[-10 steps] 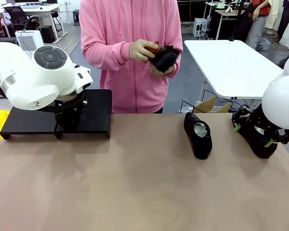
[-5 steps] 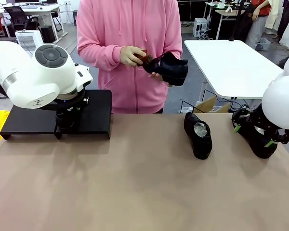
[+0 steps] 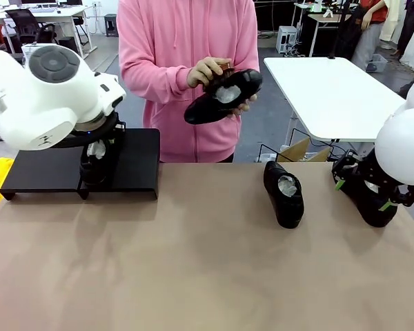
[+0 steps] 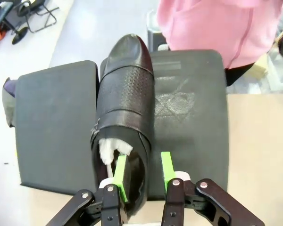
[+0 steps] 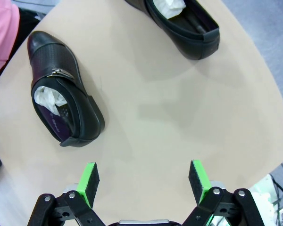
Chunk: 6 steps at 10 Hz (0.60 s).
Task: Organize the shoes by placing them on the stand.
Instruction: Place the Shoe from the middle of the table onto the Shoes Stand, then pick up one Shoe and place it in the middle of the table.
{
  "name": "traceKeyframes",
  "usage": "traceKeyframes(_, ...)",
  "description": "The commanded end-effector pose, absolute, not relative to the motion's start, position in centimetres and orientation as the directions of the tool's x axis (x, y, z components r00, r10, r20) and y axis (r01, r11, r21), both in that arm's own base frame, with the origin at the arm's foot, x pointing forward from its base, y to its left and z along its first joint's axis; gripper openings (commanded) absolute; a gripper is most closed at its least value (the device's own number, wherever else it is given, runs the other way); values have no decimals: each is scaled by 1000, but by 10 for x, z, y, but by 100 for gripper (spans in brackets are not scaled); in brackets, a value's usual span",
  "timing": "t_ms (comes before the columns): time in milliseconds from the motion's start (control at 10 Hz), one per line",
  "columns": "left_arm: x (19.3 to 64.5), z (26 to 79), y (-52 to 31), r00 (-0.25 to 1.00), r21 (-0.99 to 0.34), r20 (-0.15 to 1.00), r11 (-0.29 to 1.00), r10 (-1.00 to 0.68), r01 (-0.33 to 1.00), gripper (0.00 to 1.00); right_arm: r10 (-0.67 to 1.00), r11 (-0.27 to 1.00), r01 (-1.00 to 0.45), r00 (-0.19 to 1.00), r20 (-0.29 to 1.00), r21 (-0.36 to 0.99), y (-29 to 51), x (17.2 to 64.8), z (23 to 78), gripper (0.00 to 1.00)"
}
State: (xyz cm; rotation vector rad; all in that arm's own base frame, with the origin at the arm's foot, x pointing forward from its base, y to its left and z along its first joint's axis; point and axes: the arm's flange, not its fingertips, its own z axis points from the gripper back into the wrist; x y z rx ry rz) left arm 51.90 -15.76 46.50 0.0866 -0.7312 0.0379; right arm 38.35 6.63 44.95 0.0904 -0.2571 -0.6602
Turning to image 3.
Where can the person's right forearm pink sleeve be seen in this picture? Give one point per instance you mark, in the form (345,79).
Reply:
(152,86)

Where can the white computer case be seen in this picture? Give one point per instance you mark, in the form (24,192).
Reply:
(286,39)

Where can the seated person dark clothes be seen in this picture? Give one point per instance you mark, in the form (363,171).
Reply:
(408,86)

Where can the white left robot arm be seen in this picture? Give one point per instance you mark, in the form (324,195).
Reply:
(38,103)

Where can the black office chair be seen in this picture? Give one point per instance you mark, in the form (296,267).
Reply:
(24,24)

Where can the white crumpled paper stuffing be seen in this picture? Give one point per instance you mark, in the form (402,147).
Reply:
(288,186)
(372,187)
(97,150)
(227,93)

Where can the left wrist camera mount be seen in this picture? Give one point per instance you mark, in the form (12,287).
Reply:
(120,127)

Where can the wooden shoe brush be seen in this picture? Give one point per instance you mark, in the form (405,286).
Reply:
(227,66)

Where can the person torso pink hoodie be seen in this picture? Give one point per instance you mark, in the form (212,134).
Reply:
(165,41)

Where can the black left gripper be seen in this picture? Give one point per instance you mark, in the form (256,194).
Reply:
(100,132)

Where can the brown cardboard box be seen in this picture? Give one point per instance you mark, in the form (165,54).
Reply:
(296,151)

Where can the grey plastic bin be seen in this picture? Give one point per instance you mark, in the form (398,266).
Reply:
(377,63)

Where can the person orange shirt grey trousers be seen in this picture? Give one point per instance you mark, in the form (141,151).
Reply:
(369,41)

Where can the black computer tower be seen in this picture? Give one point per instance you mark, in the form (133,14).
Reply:
(69,45)

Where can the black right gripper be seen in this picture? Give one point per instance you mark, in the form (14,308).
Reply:
(377,169)

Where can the yellow fabric bag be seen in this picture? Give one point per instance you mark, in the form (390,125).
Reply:
(1,179)

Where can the white table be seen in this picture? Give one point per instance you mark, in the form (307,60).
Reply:
(331,93)

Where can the person's right hand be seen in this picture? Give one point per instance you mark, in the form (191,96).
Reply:
(205,74)

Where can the white air purifier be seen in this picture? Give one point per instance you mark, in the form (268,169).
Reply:
(27,51)

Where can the person's left hand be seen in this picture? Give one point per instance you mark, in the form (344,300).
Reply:
(243,110)

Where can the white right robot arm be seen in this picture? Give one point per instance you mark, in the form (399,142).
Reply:
(407,145)

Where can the black metal shoe stand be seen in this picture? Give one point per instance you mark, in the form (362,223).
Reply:
(138,162)
(45,172)

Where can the white office desk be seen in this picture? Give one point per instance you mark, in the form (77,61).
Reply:
(55,13)

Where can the wooden top desk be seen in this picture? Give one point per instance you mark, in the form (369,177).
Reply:
(327,17)

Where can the black plastic stool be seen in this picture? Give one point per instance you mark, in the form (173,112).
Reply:
(111,25)

